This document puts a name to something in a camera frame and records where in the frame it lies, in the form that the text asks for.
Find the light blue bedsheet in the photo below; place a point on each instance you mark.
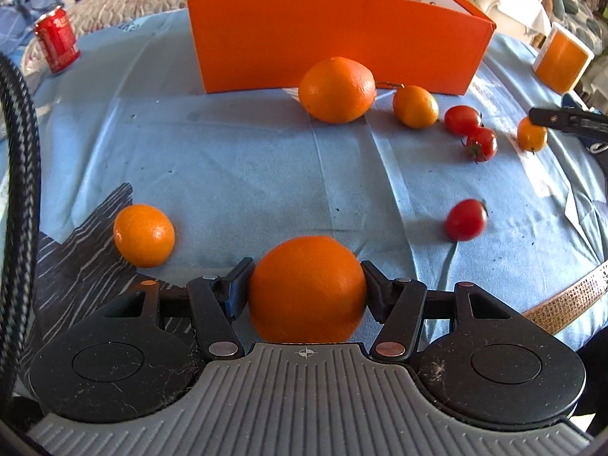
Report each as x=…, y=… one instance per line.
x=19, y=14

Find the patterned chair cushion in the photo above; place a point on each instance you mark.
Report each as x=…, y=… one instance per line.
x=574, y=9

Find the white cloth-covered side table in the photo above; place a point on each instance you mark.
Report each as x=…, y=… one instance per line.
x=513, y=14

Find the orange cardboard box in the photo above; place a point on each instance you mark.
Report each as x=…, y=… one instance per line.
x=332, y=28

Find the orange canister with white lid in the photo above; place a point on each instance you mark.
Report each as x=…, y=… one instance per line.
x=560, y=61

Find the large orange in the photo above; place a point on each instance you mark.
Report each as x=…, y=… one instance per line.
x=308, y=289
x=337, y=90

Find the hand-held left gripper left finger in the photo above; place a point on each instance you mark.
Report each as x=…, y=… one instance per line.
x=240, y=289

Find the red cherry tomato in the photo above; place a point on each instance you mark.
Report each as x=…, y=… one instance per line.
x=481, y=145
x=467, y=219
x=461, y=120

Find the small orange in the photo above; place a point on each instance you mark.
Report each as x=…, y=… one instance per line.
x=415, y=106
x=144, y=241
x=529, y=140

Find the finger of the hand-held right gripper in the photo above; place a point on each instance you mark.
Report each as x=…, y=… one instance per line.
x=570, y=119

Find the blue star-print tablecloth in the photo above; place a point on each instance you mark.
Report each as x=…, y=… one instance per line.
x=237, y=175

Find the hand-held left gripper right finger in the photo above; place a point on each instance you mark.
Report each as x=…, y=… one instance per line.
x=375, y=289

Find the red soda can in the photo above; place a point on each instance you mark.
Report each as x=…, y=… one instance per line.
x=57, y=40

